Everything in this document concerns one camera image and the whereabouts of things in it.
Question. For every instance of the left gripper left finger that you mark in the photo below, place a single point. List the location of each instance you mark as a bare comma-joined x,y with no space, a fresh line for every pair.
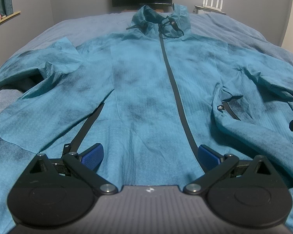
57,192

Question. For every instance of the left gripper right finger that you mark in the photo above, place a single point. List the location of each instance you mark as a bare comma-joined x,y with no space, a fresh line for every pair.
245,193

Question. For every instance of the teal zip jacket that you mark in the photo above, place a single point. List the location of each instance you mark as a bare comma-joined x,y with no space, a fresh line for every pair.
165,91

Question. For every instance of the white wifi router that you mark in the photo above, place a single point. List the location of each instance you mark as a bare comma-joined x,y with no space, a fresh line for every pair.
209,6

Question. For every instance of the wooden window sill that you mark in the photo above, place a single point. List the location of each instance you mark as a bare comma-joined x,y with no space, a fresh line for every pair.
5,18

